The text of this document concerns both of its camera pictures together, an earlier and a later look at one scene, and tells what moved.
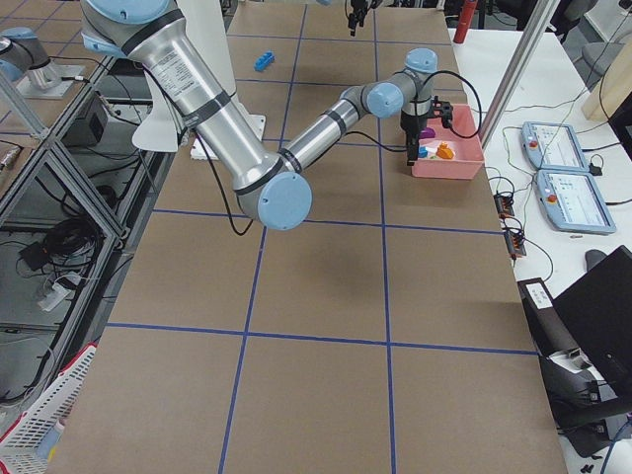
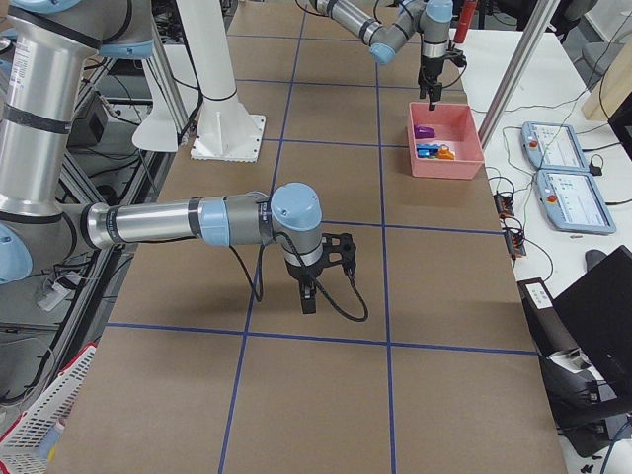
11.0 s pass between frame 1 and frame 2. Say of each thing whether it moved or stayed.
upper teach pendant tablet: stayed
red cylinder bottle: stayed
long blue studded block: moved
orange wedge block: stayed
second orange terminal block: stayed
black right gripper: moved
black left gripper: moved
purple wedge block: stayed
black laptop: stayed
